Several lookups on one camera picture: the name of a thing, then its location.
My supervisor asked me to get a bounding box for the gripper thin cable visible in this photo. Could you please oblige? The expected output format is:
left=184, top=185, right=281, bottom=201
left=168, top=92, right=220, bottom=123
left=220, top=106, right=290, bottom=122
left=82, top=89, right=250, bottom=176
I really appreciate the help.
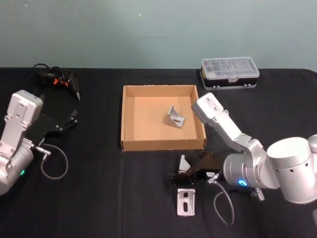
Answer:
left=207, top=173, right=235, bottom=226
left=36, top=143, right=69, bottom=179

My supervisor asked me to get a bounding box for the right gripper thin cable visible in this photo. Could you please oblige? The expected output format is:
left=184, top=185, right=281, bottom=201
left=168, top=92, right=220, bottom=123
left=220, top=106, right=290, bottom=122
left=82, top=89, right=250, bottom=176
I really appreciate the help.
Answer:
left=207, top=173, right=235, bottom=226

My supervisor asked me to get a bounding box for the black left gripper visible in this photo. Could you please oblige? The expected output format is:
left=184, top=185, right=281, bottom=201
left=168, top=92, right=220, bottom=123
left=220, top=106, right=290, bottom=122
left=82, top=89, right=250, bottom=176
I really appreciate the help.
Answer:
left=24, top=93, right=79, bottom=149

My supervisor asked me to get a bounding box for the brown cardboard tray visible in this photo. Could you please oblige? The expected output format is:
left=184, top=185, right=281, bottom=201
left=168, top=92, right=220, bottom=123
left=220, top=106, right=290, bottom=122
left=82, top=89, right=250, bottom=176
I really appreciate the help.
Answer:
left=120, top=84, right=207, bottom=152

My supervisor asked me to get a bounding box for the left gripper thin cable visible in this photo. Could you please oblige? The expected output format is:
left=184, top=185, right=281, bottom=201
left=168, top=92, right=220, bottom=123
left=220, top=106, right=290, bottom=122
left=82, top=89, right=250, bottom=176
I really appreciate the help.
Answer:
left=36, top=143, right=69, bottom=179

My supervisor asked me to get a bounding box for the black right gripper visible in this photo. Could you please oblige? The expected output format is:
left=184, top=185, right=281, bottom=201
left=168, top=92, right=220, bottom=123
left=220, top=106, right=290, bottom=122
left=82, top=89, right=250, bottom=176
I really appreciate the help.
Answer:
left=169, top=150, right=225, bottom=188

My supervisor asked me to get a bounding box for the silver metal angle bracket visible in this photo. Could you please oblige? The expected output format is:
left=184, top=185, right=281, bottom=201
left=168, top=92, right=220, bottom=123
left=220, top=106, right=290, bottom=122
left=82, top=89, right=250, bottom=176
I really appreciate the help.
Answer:
left=176, top=188, right=197, bottom=217
left=163, top=105, right=186, bottom=129
left=178, top=154, right=192, bottom=175

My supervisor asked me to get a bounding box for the black table cloth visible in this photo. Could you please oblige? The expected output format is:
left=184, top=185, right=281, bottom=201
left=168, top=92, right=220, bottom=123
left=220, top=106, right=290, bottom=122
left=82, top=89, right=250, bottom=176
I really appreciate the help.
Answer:
left=0, top=66, right=317, bottom=238

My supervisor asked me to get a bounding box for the clear plastic case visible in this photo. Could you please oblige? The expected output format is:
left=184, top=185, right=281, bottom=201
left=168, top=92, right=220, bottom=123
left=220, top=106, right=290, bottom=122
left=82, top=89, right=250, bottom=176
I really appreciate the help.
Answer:
left=199, top=58, right=260, bottom=91

